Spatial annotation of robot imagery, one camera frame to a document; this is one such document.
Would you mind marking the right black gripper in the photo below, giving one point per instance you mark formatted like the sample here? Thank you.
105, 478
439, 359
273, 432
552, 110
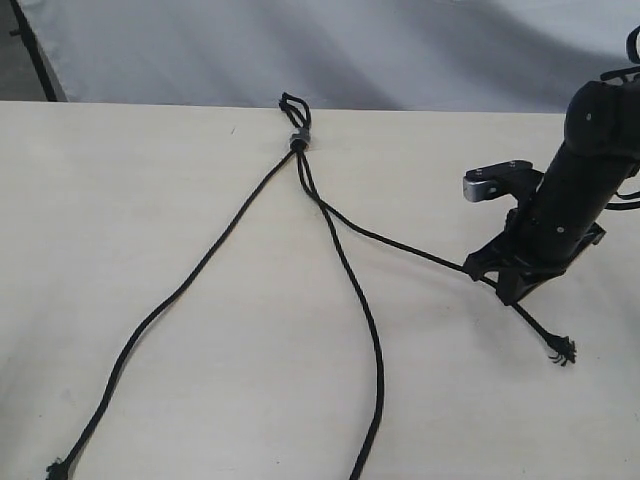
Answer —
540, 240

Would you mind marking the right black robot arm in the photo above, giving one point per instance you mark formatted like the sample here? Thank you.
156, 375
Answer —
600, 149

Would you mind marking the grey fabric backdrop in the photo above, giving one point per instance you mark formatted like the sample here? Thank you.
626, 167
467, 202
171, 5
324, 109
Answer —
495, 56

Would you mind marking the grey cable clamp bracket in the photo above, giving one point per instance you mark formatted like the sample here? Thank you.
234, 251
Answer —
300, 140

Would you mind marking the black backdrop frame pole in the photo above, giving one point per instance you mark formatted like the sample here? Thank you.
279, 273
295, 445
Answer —
47, 80

